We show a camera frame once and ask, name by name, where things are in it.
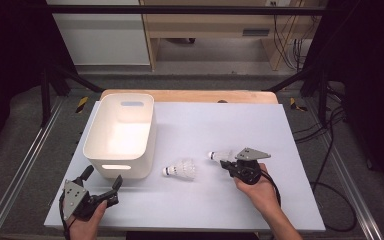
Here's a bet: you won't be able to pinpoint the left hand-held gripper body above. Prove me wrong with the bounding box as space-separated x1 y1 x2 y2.
62 179 120 222

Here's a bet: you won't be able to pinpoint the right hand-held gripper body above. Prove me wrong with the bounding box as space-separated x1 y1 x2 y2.
231 147 272 187

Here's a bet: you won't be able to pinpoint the white feather shuttlecock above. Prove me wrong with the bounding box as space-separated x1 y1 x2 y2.
207 149 238 165
161 158 197 182

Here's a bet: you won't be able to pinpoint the white plastic storage bin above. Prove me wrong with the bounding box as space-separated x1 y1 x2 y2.
82 92 158 180

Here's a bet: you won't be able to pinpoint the person's right hand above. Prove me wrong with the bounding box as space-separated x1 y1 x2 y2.
233 162 281 215

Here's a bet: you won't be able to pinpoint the person's left hand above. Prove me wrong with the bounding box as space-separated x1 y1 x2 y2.
67 199 109 240

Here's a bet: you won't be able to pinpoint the yellow black floor tape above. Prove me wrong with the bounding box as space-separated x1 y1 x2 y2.
75 96 90 114
289 97 309 113

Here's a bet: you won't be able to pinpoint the wooden table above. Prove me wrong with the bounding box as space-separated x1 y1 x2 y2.
99 88 279 105

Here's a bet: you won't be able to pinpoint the black metal stand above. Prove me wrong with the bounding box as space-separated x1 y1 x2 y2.
265 64 330 128
40 63 105 128

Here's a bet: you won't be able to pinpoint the white cabinet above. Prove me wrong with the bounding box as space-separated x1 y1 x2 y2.
45 0 151 66

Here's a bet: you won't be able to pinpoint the small grey box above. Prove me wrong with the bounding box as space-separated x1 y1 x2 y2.
242 28 271 37

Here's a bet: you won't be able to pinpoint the wooden desk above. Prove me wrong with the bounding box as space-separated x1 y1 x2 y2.
139 0 328 72

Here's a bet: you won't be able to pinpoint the black curtain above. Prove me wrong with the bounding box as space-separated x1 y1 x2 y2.
308 0 384 196
0 0 78 163

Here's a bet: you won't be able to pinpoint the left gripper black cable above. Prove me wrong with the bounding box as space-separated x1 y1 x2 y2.
58 192 72 240

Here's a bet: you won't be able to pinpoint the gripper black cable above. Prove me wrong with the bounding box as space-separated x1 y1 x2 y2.
260 169 283 208
58 192 72 240

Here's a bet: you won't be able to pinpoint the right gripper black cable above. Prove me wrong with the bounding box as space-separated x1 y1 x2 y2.
260 169 283 208

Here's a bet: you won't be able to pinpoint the aluminium floor rail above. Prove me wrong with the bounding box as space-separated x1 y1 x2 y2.
0 96 65 240
304 99 384 240

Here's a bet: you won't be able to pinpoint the bundle of black floor cables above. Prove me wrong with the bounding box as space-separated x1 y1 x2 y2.
293 106 348 145

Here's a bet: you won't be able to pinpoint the black floor cable loop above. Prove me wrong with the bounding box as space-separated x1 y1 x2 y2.
309 109 359 233

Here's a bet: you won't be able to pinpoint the hanging black desk cables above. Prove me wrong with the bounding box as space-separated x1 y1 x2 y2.
272 14 312 72

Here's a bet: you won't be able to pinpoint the black horizontal frame bar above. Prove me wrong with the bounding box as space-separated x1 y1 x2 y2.
45 4 328 16

